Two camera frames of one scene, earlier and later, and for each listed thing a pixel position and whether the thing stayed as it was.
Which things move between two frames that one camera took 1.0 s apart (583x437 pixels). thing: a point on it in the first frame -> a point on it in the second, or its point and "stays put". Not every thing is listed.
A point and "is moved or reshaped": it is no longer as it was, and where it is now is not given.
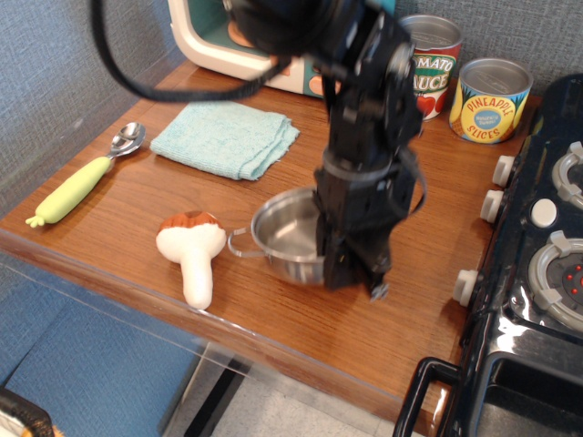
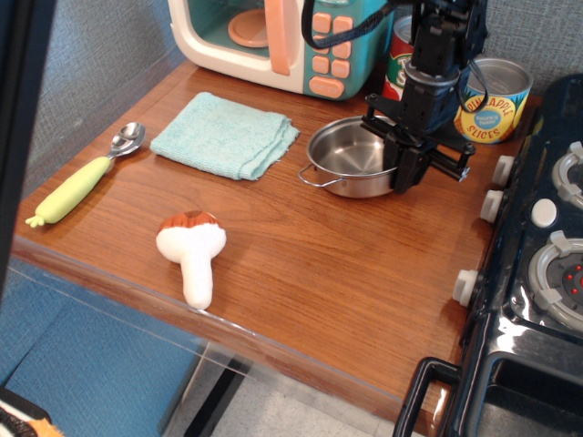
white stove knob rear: x=502 y=169 stays put
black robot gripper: x=363 y=195 -> x=427 y=91
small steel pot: x=285 y=226 is moved or reshaped
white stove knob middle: x=491 y=205 stays put
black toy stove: x=520 y=359 stays put
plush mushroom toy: x=192 y=238 stays put
